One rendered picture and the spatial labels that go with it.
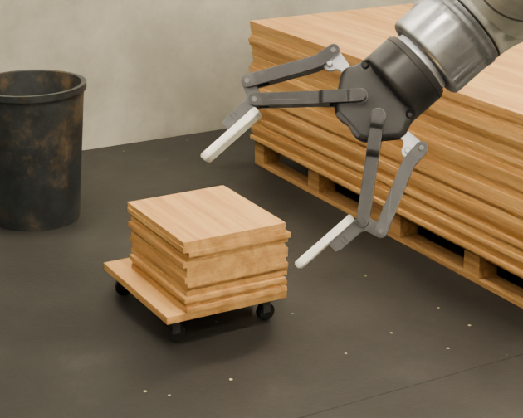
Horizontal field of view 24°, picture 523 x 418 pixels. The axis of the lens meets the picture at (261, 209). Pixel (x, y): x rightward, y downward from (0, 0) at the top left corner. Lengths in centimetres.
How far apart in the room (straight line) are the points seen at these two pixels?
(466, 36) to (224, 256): 332
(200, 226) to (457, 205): 116
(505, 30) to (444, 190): 394
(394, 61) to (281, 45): 494
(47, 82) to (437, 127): 191
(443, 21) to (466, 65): 5
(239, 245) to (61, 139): 138
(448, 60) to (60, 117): 441
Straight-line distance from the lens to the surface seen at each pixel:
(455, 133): 498
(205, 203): 469
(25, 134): 545
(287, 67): 115
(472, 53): 113
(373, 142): 113
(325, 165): 584
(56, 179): 555
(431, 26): 112
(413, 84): 112
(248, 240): 441
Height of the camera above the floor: 196
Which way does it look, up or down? 20 degrees down
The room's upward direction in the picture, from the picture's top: straight up
